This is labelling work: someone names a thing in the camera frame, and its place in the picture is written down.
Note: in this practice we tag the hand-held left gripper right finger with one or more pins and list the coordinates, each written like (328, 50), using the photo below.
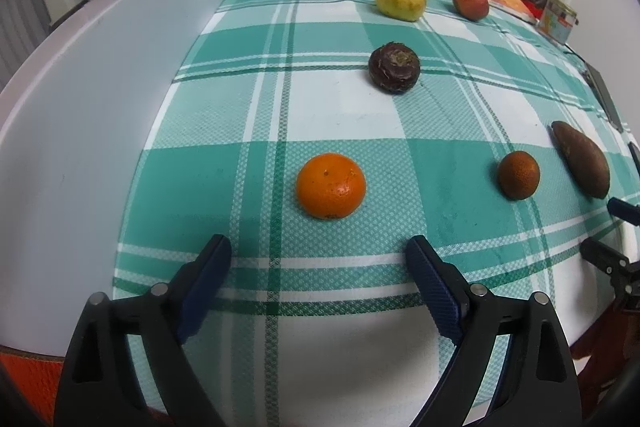
(432, 282)

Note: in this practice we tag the small sweet potato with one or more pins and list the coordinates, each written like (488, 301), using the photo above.
(581, 159)

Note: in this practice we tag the orange book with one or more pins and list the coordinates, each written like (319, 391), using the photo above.
(507, 2)

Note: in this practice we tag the white cardboard box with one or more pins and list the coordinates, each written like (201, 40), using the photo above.
(90, 132)

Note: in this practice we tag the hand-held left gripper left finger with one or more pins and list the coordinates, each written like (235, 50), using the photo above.
(207, 277)

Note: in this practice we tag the person's orange trouser leg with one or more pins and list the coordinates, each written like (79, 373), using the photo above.
(605, 357)
(27, 387)

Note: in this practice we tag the green white checkered tablecloth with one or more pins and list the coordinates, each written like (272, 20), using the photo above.
(325, 107)

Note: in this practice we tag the black smartphone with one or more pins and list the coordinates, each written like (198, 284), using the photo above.
(604, 97)

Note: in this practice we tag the smartphone with patterned case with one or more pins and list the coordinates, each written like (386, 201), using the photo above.
(635, 156)

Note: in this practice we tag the grey curtain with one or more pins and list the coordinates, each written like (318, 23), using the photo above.
(25, 7)

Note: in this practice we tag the red apple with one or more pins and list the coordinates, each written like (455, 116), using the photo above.
(471, 2)

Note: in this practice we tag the dark purple mangosteen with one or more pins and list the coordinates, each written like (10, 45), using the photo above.
(394, 68)

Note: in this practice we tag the dark reddish orange mandarin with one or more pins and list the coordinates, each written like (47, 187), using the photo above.
(519, 175)

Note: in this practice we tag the bright orange mandarin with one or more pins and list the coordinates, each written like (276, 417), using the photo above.
(331, 187)

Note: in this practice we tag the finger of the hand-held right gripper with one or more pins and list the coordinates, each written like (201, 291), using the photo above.
(602, 254)
(624, 209)

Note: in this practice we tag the small labelled glass jar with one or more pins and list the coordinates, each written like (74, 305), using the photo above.
(557, 19)

